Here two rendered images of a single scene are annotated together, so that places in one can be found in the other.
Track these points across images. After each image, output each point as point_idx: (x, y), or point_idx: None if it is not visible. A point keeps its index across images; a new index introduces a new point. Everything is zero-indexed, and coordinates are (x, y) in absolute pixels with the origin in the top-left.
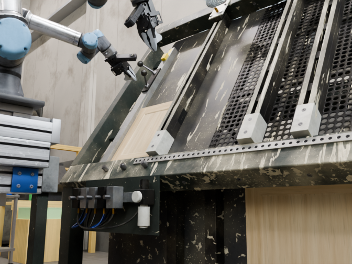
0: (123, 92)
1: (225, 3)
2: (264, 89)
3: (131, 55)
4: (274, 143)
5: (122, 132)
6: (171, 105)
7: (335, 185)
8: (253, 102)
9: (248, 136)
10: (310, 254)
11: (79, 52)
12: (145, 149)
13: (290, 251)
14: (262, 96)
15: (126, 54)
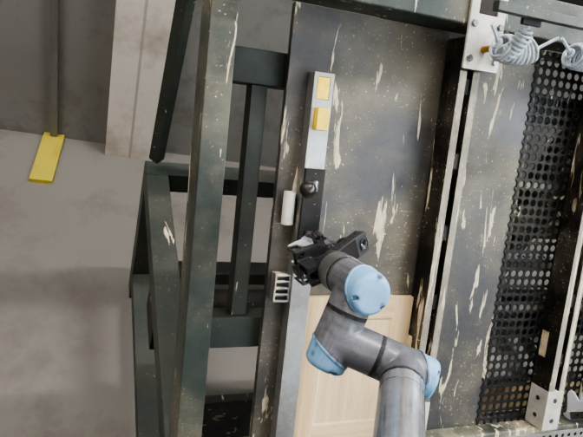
0: (219, 231)
1: (502, 29)
2: (569, 350)
3: (363, 247)
4: (573, 432)
5: (299, 379)
6: (422, 342)
7: None
8: (557, 372)
9: (553, 428)
10: None
11: (343, 368)
12: (369, 414)
13: None
14: (566, 363)
15: (351, 245)
